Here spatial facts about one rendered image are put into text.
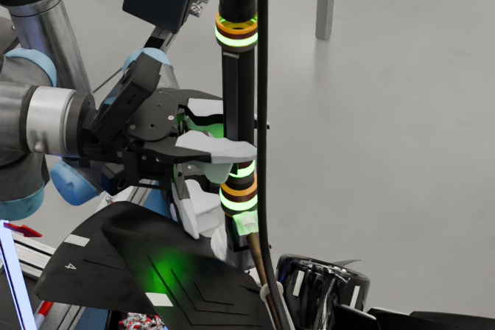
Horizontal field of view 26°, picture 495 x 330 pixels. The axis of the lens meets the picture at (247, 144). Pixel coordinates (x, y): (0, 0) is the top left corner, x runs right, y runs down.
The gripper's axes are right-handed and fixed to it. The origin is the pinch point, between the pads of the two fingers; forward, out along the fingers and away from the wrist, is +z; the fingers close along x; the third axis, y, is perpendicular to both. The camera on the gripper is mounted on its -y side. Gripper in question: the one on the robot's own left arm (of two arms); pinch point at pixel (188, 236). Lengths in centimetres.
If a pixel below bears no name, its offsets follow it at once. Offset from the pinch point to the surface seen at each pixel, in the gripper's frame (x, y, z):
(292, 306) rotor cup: -6.1, 7.9, 17.9
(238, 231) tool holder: -20.3, 0.1, 16.2
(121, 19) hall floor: 115, 32, -183
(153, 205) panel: 49, 8, -47
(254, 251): -20.3, 1.1, 19.3
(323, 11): 98, 91, -155
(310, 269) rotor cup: -9.7, 10.5, 15.6
